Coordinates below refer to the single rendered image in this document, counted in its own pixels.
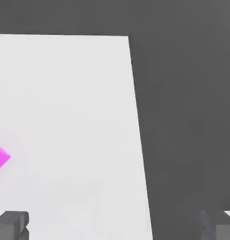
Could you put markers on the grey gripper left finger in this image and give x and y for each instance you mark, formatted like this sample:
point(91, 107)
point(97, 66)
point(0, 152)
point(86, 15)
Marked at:
point(9, 225)

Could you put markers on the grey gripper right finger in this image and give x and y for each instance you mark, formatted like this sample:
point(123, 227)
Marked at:
point(219, 229)

